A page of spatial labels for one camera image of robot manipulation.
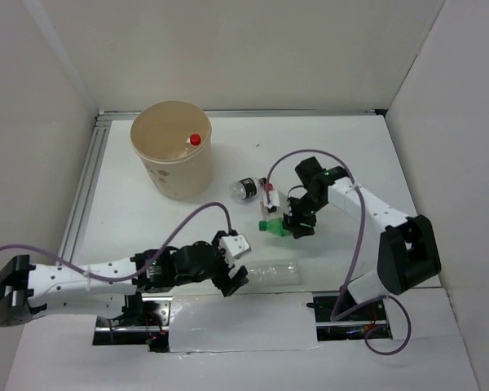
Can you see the green plastic bottle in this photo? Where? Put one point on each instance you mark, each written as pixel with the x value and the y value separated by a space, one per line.
pixel 275 227

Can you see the large clear bottle red label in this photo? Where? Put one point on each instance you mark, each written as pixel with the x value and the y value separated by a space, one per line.
pixel 178 148

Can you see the small clear bottle red label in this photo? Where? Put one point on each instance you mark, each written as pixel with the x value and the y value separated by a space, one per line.
pixel 284 204

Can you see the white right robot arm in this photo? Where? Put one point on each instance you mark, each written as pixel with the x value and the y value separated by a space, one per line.
pixel 407 252

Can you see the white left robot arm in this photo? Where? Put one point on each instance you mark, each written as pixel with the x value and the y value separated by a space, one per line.
pixel 115 289

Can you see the aluminium frame rail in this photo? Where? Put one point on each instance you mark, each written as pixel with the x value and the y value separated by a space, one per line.
pixel 84 196

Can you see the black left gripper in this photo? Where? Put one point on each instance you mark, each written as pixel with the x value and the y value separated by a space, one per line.
pixel 237 280

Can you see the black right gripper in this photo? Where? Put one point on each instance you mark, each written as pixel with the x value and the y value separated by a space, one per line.
pixel 292 224

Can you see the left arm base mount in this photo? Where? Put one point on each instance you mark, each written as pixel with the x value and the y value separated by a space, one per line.
pixel 145 322

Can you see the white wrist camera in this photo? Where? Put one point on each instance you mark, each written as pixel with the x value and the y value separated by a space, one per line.
pixel 235 247
pixel 270 202

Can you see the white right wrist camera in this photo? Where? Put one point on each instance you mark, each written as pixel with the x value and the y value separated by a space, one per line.
pixel 270 202

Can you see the large clear unlabelled bottle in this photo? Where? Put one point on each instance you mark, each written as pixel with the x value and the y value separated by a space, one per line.
pixel 274 274

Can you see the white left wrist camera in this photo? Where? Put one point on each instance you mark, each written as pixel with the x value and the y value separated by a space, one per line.
pixel 235 247

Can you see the clear bottle black label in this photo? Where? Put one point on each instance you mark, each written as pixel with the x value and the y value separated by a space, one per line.
pixel 247 188

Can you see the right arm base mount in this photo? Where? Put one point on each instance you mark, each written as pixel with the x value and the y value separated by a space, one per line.
pixel 354 326

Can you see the beige plastic bin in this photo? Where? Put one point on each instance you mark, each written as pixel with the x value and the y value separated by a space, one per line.
pixel 177 179

